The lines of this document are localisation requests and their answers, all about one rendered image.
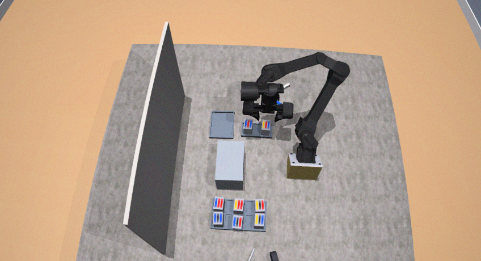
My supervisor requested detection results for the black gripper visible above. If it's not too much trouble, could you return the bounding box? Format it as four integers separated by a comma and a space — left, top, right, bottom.
243, 99, 294, 122

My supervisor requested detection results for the dark grey wall panel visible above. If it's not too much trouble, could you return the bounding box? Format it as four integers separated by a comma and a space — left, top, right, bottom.
123, 22, 185, 255

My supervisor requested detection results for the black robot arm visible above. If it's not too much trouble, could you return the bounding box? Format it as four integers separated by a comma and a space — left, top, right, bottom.
240, 52, 350, 163

